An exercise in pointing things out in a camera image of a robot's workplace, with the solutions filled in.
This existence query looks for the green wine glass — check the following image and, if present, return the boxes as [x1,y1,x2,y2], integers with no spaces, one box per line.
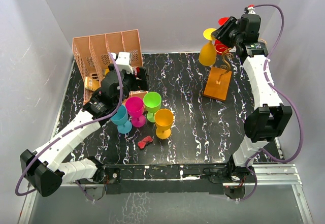
[143,91,161,123]

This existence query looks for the pink wine glass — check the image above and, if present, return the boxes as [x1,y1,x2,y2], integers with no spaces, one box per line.
[125,97,146,127]

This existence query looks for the yellow wine glass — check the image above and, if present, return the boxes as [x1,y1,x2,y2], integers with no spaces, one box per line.
[199,28,216,66]

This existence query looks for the orange wine glass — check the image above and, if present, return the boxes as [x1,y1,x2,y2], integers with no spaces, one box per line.
[155,109,174,139]

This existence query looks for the blue wine glass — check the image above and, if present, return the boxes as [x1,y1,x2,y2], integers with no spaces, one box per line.
[110,105,133,134]

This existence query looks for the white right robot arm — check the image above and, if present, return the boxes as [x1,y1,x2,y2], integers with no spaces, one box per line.
[212,14,293,182]

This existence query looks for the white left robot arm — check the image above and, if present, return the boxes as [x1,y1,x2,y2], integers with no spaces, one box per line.
[20,65,149,197]

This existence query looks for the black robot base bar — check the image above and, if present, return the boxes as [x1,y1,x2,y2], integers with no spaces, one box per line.
[81,163,257,199]

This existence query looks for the red wine glass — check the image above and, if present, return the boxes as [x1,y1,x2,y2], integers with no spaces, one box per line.
[214,16,231,54]

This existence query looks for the peach plastic file organizer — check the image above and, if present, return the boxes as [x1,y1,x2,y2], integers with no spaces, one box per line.
[72,29,143,104]

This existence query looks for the red bone-shaped toy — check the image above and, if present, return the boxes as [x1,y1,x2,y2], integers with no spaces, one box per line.
[138,136,153,150]

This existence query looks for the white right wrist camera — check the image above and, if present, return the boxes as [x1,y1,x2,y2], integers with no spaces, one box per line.
[244,4,256,15]

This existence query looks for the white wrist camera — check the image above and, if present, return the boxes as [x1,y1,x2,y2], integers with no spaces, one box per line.
[111,52,134,74]
[244,4,256,15]

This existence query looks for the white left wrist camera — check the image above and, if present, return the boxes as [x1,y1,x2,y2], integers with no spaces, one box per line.
[111,52,134,74]

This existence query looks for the gold wire rack wooden base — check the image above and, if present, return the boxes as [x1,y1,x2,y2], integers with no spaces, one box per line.
[203,38,267,102]

